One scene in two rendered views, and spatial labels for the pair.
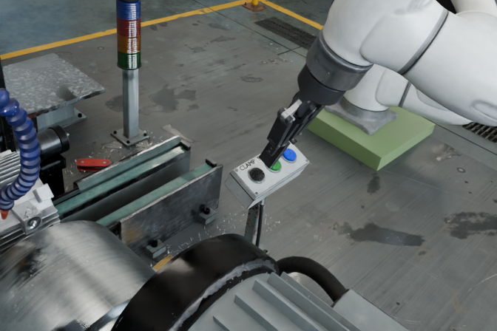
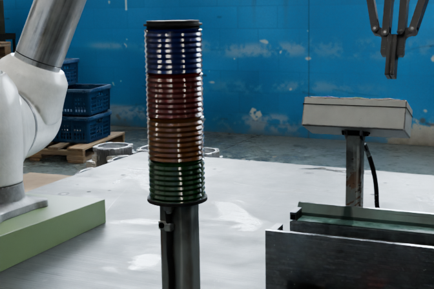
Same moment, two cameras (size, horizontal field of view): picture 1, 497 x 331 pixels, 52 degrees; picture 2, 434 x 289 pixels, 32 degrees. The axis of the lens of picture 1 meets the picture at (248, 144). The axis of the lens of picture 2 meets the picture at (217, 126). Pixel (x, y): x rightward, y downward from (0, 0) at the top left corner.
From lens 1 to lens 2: 1.79 m
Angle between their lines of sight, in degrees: 96
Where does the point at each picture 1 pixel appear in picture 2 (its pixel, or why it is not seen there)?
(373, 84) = (21, 134)
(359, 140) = (72, 207)
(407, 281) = (290, 204)
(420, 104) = (46, 130)
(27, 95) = not seen: outside the picture
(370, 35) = not seen: outside the picture
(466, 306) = (291, 189)
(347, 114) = (15, 204)
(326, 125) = (41, 224)
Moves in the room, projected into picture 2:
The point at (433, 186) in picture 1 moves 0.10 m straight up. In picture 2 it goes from (113, 201) to (112, 157)
